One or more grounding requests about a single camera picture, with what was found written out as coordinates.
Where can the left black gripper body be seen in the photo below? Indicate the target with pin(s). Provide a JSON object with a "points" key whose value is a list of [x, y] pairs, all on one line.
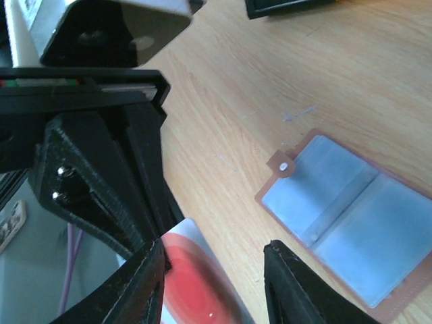
{"points": [[32, 96]]}

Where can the left black bin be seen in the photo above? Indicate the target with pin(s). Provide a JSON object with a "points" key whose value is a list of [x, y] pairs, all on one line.
{"points": [[258, 9]]}

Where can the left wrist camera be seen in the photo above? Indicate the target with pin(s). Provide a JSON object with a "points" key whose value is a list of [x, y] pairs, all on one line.
{"points": [[91, 34]]}

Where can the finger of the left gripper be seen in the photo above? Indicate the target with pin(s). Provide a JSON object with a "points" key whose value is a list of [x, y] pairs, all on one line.
{"points": [[136, 131], [80, 174]]}

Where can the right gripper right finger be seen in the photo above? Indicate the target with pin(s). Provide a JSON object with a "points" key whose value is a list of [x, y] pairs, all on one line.
{"points": [[296, 294]]}

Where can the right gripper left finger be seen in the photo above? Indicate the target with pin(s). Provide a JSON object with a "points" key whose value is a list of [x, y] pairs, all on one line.
{"points": [[133, 294]]}

